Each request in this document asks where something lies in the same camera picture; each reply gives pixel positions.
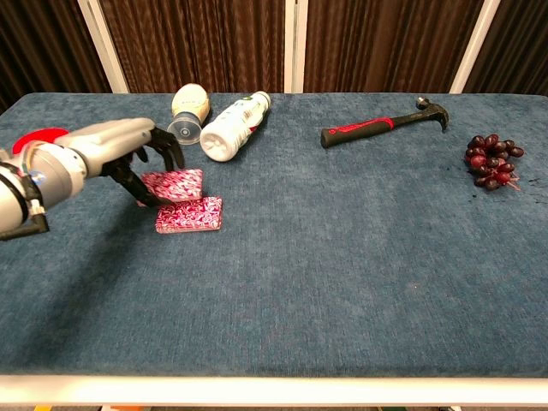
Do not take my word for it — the brown folding screen panel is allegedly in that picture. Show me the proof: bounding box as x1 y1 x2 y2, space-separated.
449 0 548 96
98 0 296 94
0 0 129 115
295 0 485 94

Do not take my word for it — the black and red claw hammer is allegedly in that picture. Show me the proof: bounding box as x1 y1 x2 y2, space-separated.
320 97 450 150

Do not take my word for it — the red round plastic lid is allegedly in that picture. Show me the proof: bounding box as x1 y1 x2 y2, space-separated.
11 127 69 155

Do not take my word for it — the blue table cloth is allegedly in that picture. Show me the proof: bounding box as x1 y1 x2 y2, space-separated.
0 92 548 378

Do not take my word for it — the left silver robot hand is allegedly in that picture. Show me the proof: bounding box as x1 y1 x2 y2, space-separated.
55 117 186 208

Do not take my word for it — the pink patterned box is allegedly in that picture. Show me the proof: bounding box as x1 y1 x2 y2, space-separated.
154 195 223 235

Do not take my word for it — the white table frame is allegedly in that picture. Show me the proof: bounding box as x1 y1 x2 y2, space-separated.
0 375 548 407

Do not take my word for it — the white plastic drink bottle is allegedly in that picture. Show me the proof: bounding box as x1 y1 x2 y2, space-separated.
200 90 272 163

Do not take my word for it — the dark red grape bunch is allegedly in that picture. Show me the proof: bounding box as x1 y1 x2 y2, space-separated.
464 134 526 192

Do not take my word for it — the cream squeeze sauce bottle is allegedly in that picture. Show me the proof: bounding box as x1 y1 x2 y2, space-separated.
166 83 211 146

